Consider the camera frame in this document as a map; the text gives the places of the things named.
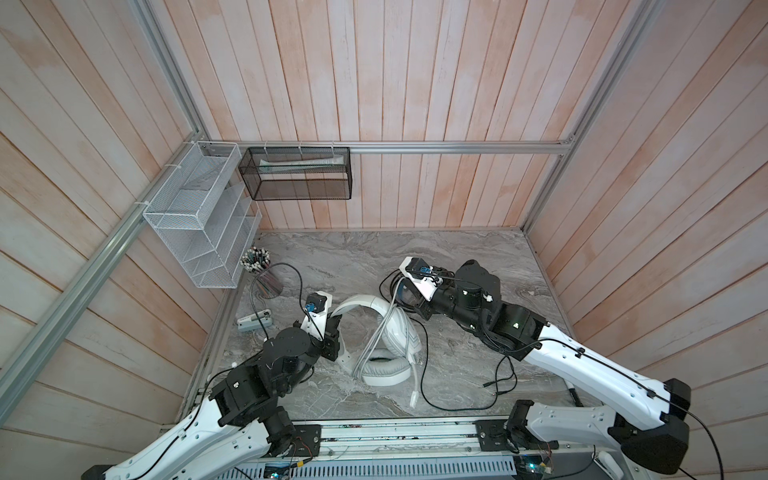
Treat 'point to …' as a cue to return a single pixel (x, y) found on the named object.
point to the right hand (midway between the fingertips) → (405, 275)
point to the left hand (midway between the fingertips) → (341, 321)
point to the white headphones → (389, 363)
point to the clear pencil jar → (267, 279)
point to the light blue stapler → (252, 322)
